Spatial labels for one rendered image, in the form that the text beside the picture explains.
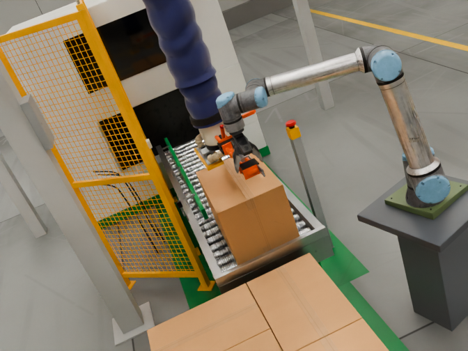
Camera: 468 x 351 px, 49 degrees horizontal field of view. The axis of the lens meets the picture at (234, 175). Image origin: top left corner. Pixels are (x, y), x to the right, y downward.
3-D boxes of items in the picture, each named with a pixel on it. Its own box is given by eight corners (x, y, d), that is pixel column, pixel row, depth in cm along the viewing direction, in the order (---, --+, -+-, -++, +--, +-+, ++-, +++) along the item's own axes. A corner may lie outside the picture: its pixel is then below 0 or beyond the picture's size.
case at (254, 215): (216, 221, 350) (195, 172, 332) (269, 197, 354) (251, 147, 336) (239, 269, 297) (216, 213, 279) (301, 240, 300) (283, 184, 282)
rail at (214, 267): (162, 163, 502) (154, 146, 493) (167, 161, 503) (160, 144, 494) (224, 303, 297) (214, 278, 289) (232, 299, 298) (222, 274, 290)
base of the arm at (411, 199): (417, 186, 271) (414, 169, 267) (452, 191, 257) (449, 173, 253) (398, 204, 261) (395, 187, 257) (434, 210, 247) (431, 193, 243)
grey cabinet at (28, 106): (47, 140, 316) (22, 96, 303) (55, 136, 317) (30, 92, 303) (45, 151, 298) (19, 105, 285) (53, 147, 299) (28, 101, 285)
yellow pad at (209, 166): (194, 151, 313) (191, 144, 310) (209, 144, 314) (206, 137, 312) (207, 171, 283) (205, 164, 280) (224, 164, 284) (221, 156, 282)
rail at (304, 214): (223, 136, 509) (216, 120, 501) (228, 134, 510) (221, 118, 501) (324, 255, 305) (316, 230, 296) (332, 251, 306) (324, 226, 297)
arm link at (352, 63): (387, 36, 228) (242, 78, 242) (393, 42, 217) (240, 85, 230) (392, 61, 232) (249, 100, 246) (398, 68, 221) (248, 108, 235)
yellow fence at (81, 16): (118, 290, 415) (-22, 44, 320) (125, 281, 423) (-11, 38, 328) (211, 290, 376) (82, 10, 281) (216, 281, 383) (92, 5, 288)
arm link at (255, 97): (263, 81, 229) (237, 89, 231) (262, 88, 218) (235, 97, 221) (269, 100, 232) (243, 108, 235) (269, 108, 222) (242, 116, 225)
